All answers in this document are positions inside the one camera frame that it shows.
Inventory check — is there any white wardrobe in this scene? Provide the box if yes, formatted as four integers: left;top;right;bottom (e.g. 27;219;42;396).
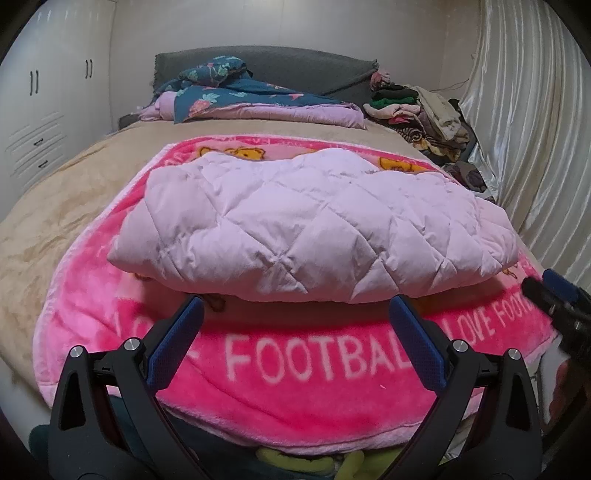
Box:
0;0;116;185

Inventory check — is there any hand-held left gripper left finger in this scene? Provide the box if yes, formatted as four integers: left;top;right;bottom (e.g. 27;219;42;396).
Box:
48;295;205;480

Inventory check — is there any white satin curtain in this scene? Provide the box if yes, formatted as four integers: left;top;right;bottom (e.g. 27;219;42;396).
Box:
457;0;591;296

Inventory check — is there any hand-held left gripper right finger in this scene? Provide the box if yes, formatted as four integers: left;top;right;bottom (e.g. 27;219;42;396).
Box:
389;295;543;480

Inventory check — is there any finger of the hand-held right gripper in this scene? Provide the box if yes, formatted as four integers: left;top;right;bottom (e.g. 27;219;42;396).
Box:
542;269;591;308
522;276;563;320

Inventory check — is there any pink quilted jacket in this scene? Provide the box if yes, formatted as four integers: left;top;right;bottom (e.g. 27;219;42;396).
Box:
107;150;520;305

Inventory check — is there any pink printed blanket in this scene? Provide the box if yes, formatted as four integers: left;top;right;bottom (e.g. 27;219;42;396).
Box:
32;136;561;453

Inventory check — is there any folded floral quilt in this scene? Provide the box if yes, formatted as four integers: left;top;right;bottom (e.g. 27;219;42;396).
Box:
139;55;368;130

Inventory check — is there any yellow-green cloth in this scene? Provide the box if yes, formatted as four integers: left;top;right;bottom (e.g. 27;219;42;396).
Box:
256;448;407;480

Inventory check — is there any pile of clothes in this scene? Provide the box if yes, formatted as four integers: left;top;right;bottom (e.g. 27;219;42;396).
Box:
365;69;497;199

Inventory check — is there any grey headboard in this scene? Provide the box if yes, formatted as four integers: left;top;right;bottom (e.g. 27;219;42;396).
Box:
152;45;379;100

